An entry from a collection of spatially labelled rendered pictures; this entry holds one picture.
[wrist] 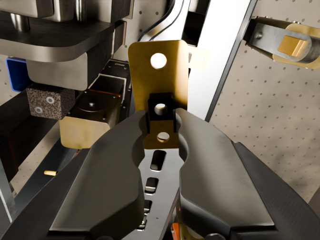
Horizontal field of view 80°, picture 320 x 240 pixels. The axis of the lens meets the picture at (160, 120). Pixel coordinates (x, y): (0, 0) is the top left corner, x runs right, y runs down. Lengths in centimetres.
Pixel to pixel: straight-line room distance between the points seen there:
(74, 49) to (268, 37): 30
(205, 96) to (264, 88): 43
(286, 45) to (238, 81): 44
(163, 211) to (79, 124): 42
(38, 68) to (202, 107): 31
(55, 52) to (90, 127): 19
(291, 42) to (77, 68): 31
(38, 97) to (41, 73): 4
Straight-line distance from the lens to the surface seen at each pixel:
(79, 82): 33
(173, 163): 52
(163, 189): 60
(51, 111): 35
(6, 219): 51
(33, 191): 70
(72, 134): 39
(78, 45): 23
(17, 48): 22
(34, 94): 35
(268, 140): 97
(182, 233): 74
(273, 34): 38
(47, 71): 35
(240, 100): 81
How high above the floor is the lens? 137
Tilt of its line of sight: 58 degrees down
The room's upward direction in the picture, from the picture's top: 179 degrees counter-clockwise
